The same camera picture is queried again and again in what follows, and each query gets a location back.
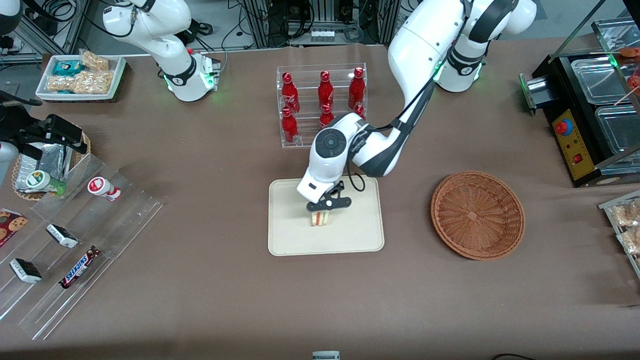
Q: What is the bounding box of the clear acrylic bottle rack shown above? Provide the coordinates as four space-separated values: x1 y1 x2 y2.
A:
276 63 368 149

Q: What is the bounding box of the Snickers chocolate bar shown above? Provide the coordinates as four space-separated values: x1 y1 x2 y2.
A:
59 246 102 290

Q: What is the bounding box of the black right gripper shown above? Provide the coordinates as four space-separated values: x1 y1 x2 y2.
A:
0 109 87 155

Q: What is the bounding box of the red white yogurt bottle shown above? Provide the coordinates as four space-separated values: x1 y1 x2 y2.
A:
87 176 122 202

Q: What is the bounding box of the teal snack packet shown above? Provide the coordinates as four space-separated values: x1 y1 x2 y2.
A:
52 60 84 77

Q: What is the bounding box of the aluminium frame rack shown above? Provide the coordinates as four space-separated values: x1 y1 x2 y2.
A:
241 0 402 49

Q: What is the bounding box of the black food warmer appliance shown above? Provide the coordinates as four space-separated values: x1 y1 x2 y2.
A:
519 17 640 189

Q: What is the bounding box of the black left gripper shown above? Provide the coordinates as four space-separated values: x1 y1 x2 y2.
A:
305 181 353 224

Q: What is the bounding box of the green white yogurt cup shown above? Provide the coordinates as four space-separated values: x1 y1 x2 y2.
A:
25 170 67 196

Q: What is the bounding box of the cream plastic tray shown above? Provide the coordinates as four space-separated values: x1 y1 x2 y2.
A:
267 174 385 257

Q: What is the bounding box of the large round wicker basket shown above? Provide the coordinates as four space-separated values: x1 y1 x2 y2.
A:
430 171 526 261

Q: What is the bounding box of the clear wrapped pastry pack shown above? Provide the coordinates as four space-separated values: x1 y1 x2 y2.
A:
617 227 640 256
611 199 640 228

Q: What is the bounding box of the metal tray with snacks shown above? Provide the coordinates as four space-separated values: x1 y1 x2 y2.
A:
598 190 640 280

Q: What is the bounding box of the clear acrylic stepped shelf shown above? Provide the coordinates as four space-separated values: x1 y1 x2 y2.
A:
0 152 166 341

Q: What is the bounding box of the white rectangular snack tray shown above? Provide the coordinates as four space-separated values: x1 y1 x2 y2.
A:
35 54 127 103

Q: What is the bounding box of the rice cracker snack pack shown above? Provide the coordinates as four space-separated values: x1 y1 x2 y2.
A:
80 50 110 72
72 70 115 95
46 75 76 94

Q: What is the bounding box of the chocolate chip cookie packet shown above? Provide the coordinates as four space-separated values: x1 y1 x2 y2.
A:
0 207 29 248

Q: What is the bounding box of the black white snack bar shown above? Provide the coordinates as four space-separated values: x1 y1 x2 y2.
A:
46 223 79 249
9 258 43 285

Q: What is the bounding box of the small wicker basket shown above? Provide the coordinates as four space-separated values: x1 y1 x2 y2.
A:
11 124 92 202

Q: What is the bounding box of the silver foil wrapped food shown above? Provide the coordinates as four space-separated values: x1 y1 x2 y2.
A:
15 142 76 193

